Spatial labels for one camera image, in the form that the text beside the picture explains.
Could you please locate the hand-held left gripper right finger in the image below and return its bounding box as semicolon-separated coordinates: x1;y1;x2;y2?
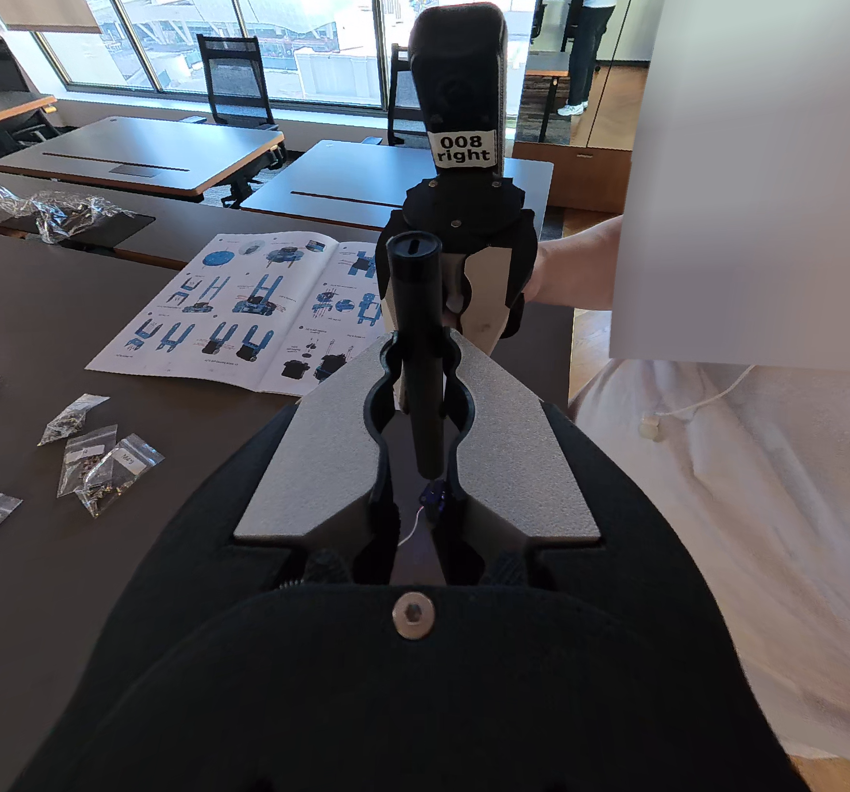
442;331;603;540

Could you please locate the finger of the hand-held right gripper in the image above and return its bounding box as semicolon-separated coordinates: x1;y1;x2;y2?
440;245;514;359
380;270;410;412

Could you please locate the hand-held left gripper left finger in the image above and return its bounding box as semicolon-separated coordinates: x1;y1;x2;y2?
234;332;399;538

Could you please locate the black electric screwdriver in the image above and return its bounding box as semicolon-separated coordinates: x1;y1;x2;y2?
387;231;446;477

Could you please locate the small servo motor with wires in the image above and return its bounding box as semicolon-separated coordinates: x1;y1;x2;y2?
400;476;454;547

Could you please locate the person's right forearm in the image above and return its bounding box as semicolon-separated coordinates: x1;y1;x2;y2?
528;214;628;311

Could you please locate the dark grey desk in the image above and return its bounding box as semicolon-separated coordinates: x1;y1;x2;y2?
0;234;575;792

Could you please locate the dark desk with flap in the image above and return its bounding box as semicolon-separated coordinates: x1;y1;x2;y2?
0;171;393;271

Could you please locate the grey table with slot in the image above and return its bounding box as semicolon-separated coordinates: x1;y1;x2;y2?
0;116;286;202
240;139;555;238

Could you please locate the low wooden cabinet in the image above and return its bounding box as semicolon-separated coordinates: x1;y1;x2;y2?
511;141;632;214

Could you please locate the large glass window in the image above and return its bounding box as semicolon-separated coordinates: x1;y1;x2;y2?
33;0;545;109

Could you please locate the person's white shirt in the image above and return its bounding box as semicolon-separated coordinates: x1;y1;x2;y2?
568;357;850;763

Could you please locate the group of small screw bags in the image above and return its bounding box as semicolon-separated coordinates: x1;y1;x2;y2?
0;394;166;526

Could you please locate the white instruction booklet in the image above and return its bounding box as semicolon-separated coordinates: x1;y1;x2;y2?
85;232;399;399

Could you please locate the crumpled clear plastic wrap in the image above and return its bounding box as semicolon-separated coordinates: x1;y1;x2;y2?
0;186;137;245

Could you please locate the wood-edged table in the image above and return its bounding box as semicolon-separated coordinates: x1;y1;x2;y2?
0;93;58;124

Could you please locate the white drawstring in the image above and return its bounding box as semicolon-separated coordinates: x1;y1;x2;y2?
639;363;758;440

